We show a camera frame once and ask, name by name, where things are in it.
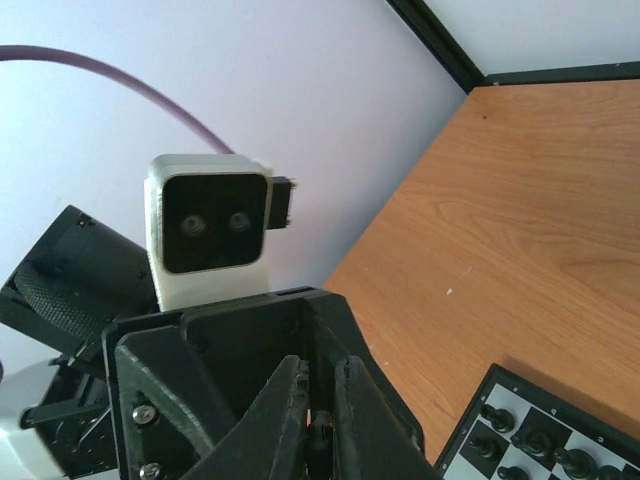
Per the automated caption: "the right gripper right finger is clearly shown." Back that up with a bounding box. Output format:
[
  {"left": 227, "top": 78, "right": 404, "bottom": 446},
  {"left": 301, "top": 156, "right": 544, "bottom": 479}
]
[{"left": 333, "top": 356, "right": 439, "bottom": 479}]

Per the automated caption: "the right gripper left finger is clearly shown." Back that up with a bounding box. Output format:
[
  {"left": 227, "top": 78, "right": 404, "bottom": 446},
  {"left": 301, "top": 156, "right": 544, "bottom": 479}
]
[{"left": 184, "top": 355, "right": 309, "bottom": 479}]

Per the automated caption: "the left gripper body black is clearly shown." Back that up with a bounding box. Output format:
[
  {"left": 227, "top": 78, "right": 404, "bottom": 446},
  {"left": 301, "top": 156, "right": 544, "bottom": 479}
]
[{"left": 103, "top": 287, "right": 425, "bottom": 479}]

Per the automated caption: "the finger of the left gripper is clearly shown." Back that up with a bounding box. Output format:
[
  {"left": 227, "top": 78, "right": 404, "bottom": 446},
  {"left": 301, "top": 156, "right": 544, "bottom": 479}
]
[{"left": 114, "top": 326, "right": 237, "bottom": 479}]

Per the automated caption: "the black bishop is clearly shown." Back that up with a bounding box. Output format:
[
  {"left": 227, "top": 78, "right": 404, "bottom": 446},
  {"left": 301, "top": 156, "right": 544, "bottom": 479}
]
[
  {"left": 305, "top": 410, "right": 333, "bottom": 479},
  {"left": 553, "top": 448, "right": 599, "bottom": 480}
]

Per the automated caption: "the black rook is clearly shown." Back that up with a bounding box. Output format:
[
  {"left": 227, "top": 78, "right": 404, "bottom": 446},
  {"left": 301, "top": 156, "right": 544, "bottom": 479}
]
[{"left": 480, "top": 404, "right": 515, "bottom": 433}]

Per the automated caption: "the black pawn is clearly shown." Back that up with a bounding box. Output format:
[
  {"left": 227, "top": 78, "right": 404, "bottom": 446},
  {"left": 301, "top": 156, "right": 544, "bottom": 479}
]
[
  {"left": 469, "top": 437, "right": 503, "bottom": 461},
  {"left": 496, "top": 466, "right": 529, "bottom": 480}
]

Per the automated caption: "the black knight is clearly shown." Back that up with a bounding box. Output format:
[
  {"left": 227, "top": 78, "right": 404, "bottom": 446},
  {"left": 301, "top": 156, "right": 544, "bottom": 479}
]
[{"left": 511, "top": 426, "right": 553, "bottom": 459}]

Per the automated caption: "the black queen piece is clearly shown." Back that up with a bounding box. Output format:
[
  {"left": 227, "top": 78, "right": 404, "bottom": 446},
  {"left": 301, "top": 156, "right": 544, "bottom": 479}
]
[{"left": 598, "top": 465, "right": 628, "bottom": 480}]

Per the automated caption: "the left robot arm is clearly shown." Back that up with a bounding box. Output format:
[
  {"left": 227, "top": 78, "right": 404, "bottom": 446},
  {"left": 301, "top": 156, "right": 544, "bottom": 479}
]
[{"left": 1, "top": 206, "right": 435, "bottom": 479}]

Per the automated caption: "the black silver chess board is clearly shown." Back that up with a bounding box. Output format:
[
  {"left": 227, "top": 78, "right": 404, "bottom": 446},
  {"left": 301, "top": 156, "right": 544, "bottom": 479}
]
[{"left": 435, "top": 364, "right": 639, "bottom": 480}]

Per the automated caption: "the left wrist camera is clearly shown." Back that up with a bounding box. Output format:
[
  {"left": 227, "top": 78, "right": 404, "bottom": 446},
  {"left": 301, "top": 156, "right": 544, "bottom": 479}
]
[{"left": 144, "top": 154, "right": 295, "bottom": 311}]

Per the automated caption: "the black aluminium frame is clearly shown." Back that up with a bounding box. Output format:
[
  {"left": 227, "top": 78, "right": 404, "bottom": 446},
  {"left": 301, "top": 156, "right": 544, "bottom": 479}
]
[{"left": 389, "top": 1, "right": 639, "bottom": 93}]

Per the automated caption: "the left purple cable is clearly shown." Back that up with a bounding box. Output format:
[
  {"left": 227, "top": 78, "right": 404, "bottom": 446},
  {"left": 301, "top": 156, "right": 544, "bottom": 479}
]
[{"left": 0, "top": 44, "right": 236, "bottom": 156}]

